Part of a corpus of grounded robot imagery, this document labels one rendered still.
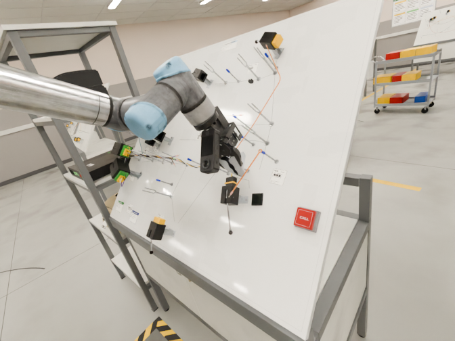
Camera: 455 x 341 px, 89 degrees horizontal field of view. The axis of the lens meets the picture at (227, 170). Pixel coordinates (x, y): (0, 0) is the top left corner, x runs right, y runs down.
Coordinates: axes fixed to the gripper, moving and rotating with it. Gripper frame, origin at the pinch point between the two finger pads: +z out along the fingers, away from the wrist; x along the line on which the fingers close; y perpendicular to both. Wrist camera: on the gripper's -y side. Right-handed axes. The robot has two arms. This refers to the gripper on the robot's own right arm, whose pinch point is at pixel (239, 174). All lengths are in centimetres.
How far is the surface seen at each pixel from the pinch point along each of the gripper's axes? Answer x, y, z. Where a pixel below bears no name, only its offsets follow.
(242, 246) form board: 4.3, -13.9, 18.2
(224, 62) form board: 23, 59, -16
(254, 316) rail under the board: -1.7, -30.2, 26.2
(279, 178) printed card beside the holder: -7.8, 5.4, 9.1
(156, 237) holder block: 38.4, -17.5, 10.8
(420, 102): -66, 407, 277
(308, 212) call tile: -18.1, -6.0, 10.7
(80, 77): 95, 42, -47
